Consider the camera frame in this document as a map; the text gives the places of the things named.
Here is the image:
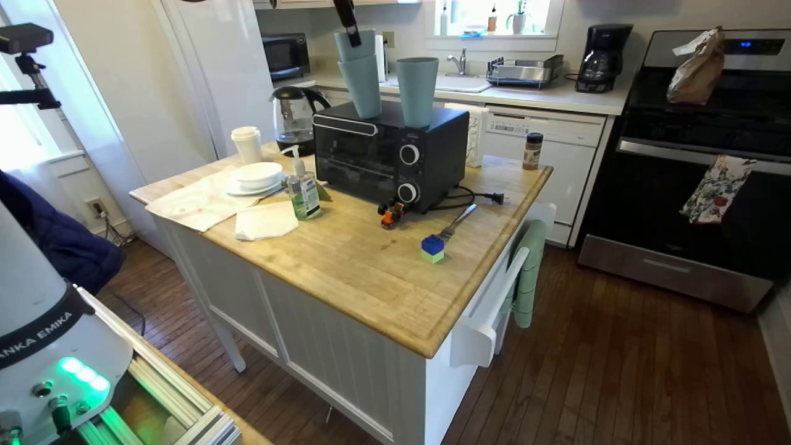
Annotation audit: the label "white kitchen counter cabinets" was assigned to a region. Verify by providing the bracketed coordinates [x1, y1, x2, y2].
[308, 72, 634, 120]

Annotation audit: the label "white foam cup with lid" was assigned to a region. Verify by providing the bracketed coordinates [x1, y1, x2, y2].
[227, 125, 264, 165]

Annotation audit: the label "black coffee maker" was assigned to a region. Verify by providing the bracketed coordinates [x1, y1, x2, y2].
[573, 22, 636, 95]

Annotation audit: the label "black glass electric kettle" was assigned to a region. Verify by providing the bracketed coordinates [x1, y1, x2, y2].
[271, 85, 332, 158]

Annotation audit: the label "black microwave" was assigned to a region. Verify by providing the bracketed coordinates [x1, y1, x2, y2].
[260, 33, 313, 85]

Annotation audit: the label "green hand soap pump bottle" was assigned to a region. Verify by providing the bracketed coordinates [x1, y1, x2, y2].
[283, 144, 328, 224]

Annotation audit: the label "white wooden top kitchen island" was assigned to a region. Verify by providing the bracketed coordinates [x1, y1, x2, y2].
[130, 144, 557, 445]

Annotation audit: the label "white dishwasher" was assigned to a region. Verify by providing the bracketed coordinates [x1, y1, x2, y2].
[481, 104, 613, 250]

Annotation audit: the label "white folded napkin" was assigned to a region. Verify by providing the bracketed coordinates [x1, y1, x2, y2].
[234, 198, 302, 246]

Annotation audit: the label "white ceramic plate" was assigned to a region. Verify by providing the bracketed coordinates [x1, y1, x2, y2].
[224, 175, 289, 201]

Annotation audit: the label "dark blue jacket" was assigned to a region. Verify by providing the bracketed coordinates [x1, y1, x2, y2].
[0, 169, 130, 297]

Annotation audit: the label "floral dish towel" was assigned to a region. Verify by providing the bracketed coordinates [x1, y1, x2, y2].
[679, 153, 754, 227]

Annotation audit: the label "aluminium robot stand frame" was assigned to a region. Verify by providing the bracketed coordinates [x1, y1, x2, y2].
[73, 282, 274, 445]

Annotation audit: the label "black camera on tripod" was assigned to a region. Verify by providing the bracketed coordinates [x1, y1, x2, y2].
[0, 22, 65, 112]

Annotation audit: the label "spice jar with black lid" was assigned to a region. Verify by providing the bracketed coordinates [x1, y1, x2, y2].
[523, 128, 548, 173]

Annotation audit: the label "grey dish rack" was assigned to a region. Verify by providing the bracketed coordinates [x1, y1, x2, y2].
[484, 53, 570, 91]

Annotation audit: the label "white framed kitchen window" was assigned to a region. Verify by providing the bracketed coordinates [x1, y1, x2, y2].
[431, 0, 566, 42]

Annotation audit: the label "white kitchen sink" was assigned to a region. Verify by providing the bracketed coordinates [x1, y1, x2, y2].
[383, 72, 496, 97]

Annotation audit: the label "green hanging towel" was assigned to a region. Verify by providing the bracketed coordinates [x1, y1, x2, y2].
[509, 217, 549, 331]

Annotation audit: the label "red and black small tool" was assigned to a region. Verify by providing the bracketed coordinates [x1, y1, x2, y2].
[377, 198, 409, 232]

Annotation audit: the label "brown paper bag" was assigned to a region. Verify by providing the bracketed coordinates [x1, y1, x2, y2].
[666, 22, 730, 110]

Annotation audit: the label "black toaster oven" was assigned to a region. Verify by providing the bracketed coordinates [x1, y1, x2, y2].
[313, 99, 472, 215]

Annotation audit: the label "metal faucet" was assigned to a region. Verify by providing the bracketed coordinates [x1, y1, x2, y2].
[446, 47, 476, 80]

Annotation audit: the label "blue dish brush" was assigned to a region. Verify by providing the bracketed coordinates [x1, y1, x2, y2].
[418, 201, 482, 268]

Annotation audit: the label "black power cable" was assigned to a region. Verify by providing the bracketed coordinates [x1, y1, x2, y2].
[428, 186, 508, 214]

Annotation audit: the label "white paper towel roll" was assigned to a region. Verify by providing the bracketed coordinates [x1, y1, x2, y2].
[374, 33, 391, 85]

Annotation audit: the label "black stainless steel stove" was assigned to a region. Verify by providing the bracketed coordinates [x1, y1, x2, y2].
[576, 28, 791, 318]

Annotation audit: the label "light blue plastic cup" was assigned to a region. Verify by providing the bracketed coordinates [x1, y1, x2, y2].
[395, 55, 442, 132]
[334, 30, 382, 75]
[336, 58, 386, 121]

